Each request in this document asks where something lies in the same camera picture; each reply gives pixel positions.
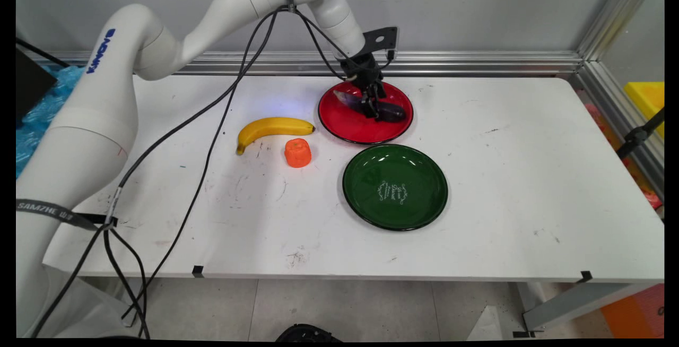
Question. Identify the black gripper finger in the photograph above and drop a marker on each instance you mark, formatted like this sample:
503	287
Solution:
368	104
380	104

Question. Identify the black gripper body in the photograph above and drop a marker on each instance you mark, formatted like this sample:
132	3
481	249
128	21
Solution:
362	70

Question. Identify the purple toy eggplant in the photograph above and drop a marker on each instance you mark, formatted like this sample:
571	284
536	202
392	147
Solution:
395	112

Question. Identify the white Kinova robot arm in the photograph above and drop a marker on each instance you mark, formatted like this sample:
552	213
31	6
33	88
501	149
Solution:
95	124

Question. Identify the red enamel plate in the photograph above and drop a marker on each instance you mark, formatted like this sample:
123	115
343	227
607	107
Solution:
355	124

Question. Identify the green enamel plate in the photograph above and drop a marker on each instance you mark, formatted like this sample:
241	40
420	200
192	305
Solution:
395	188

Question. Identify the orange toy fruit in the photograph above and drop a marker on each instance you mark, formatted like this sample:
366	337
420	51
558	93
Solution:
297	153

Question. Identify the yellow toy banana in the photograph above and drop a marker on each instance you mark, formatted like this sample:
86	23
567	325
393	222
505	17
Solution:
265	126

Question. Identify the black round floor object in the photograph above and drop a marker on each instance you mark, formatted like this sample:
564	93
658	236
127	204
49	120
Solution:
307	334

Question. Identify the black tape piece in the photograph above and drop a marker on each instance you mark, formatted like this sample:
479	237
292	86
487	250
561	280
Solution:
586	276
198	271

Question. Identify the black clamp rod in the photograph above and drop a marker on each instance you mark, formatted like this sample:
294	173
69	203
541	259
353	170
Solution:
636	136

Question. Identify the yellow plastic bin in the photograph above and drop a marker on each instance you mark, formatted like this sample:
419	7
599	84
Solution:
647	100

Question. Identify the grey metal table leg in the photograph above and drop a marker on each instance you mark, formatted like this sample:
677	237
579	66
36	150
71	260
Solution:
578	302

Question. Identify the pink red plastic wrap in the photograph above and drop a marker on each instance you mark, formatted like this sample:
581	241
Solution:
650	196

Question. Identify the orange box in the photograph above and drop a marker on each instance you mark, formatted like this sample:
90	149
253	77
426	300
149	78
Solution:
634	312

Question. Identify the blue plastic bag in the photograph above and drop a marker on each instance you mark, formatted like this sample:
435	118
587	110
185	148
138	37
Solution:
37	119

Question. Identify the black flat panel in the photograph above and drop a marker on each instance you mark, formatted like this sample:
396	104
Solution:
32	84

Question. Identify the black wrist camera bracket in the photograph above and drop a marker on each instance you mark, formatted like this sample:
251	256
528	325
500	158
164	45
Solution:
383	36

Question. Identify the horizontal aluminium frame rail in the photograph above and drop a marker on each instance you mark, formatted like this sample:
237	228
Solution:
477	63

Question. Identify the slanted aluminium side rail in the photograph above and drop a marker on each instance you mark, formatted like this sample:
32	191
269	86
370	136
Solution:
620	119

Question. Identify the aluminium frame post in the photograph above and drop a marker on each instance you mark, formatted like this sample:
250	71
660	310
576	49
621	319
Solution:
615	15

